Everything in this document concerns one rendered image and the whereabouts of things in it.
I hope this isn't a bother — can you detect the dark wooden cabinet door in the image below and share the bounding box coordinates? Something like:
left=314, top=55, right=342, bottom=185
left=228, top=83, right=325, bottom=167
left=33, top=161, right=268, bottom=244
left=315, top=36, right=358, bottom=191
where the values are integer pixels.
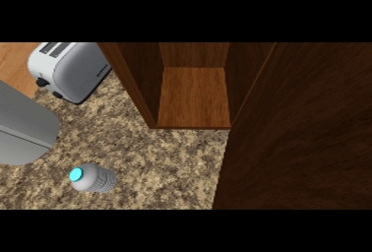
left=213, top=41, right=372, bottom=211

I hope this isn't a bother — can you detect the silver toaster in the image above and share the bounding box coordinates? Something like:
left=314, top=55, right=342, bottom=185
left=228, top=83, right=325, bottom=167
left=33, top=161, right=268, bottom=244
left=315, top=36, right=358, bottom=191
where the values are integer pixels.
left=27, top=41, right=114, bottom=105

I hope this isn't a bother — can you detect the brown wooden cabinet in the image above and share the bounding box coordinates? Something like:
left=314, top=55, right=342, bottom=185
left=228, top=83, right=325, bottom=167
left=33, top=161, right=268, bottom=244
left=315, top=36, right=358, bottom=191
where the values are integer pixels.
left=97, top=41, right=280, bottom=130

